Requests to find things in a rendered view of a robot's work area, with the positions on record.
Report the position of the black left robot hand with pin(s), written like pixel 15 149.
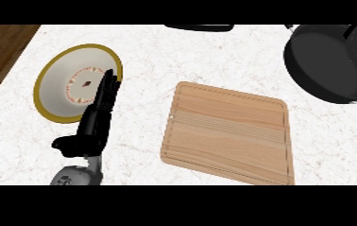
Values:
pixel 94 119

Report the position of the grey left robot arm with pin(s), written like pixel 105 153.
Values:
pixel 78 174

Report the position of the wooden cutting board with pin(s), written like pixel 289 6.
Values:
pixel 230 132

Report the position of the black pot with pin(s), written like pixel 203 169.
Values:
pixel 323 62

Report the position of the white plate with yellow rim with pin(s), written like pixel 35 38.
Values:
pixel 60 84

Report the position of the black flat object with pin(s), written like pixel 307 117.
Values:
pixel 199 27

